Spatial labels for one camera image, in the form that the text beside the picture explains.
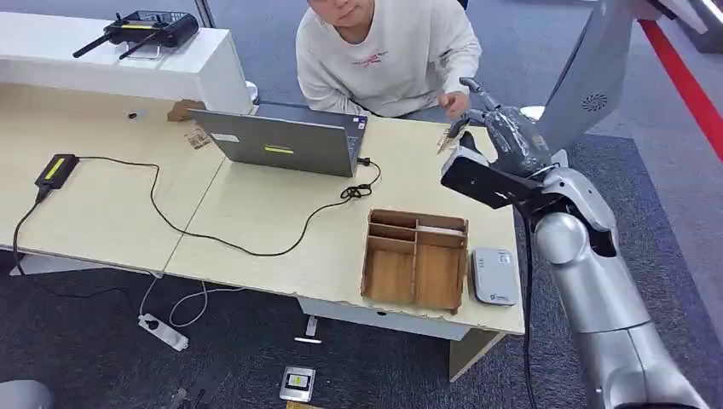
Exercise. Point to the small brown cardboard box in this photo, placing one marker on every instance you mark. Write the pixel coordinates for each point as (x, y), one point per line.
(183, 110)

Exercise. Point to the grey display panel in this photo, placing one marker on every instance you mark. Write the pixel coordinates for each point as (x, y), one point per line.
(593, 73)

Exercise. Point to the square floor device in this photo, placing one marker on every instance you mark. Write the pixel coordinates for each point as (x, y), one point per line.
(297, 384)

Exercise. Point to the white cabinet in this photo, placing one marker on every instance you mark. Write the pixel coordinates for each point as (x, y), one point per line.
(113, 70)

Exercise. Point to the white card reader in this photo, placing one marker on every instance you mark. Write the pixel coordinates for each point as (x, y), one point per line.
(493, 278)

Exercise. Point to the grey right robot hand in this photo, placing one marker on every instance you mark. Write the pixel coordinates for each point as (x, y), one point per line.
(514, 141)

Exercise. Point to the grey laptop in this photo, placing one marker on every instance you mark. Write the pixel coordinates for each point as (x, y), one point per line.
(282, 144)

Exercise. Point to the person's left hand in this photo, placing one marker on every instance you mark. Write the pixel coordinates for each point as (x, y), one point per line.
(453, 104)

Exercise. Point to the patterned card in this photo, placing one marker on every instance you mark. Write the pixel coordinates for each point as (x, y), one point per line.
(197, 137)

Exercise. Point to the grey robot body part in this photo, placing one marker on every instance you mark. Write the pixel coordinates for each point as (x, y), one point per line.
(22, 395)

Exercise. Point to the white desk frame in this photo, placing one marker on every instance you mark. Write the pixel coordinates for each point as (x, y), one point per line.
(384, 319)

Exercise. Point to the beige desk leg panel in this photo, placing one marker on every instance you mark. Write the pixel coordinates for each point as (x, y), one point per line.
(471, 353)

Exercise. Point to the wooden card box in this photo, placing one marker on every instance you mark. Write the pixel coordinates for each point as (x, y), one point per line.
(412, 265)

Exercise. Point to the white power strip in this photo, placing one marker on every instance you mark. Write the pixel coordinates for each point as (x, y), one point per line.
(164, 333)

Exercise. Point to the white card in box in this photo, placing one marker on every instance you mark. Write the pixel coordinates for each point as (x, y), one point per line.
(443, 230)

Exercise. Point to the black remote controller with antennas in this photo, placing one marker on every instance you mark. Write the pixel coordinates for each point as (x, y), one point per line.
(152, 28)

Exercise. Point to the white rounded object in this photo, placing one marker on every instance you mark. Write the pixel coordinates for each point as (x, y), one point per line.
(252, 91)
(532, 113)

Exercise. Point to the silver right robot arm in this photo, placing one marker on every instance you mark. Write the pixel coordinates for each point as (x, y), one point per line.
(599, 282)

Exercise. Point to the black power adapter yellow label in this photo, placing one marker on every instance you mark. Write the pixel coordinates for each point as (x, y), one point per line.
(55, 170)

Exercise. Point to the yellow floor marker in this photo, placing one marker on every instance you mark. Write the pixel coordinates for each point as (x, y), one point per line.
(304, 405)

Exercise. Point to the pale card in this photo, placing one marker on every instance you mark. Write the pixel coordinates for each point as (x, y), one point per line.
(446, 143)

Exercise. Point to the person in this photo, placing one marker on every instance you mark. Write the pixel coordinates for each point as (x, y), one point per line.
(390, 62)

